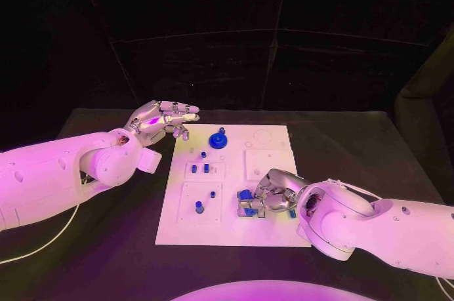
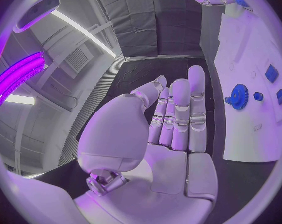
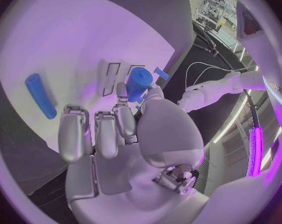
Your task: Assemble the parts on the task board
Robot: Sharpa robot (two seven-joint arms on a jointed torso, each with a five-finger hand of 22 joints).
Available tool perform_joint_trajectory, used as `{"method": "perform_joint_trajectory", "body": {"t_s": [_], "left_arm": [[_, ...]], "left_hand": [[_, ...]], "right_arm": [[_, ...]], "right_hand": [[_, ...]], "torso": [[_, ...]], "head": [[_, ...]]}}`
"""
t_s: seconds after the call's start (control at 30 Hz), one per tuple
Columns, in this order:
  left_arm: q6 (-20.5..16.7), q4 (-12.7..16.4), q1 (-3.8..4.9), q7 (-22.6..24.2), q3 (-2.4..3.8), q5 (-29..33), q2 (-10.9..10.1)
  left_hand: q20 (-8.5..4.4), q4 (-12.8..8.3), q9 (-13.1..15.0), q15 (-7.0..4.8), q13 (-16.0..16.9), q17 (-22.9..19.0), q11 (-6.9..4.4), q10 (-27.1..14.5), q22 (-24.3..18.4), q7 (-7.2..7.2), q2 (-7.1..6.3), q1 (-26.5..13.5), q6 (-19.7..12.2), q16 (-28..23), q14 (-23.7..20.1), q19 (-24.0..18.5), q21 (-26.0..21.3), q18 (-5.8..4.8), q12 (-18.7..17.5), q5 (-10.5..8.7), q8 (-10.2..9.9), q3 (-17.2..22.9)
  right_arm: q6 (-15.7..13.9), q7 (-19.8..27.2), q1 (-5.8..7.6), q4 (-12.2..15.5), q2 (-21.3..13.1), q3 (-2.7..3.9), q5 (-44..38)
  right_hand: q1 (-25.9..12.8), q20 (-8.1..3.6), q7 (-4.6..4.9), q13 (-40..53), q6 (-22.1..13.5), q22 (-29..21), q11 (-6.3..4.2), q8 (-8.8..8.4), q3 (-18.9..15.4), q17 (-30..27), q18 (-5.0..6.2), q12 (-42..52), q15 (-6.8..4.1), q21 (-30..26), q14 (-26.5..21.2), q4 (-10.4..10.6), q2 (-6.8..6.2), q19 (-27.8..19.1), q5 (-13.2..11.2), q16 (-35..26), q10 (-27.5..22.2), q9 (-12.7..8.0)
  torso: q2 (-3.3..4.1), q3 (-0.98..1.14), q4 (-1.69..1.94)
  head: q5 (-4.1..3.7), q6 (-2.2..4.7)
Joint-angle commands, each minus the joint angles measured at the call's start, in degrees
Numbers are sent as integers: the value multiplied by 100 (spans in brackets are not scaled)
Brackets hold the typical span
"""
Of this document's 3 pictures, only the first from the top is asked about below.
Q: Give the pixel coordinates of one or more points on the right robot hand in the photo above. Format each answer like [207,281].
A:
[285,180]

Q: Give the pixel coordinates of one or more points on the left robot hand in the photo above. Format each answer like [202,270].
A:
[152,119]

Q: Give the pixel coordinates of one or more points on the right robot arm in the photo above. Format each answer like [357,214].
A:
[390,232]

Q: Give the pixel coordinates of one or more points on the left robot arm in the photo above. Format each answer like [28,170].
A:
[42,178]

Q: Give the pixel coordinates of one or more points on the white task board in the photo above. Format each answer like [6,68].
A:
[227,229]

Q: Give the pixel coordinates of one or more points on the blue gear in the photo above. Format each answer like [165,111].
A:
[217,141]

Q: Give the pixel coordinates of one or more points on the blue cylinder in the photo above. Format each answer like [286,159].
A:
[200,207]

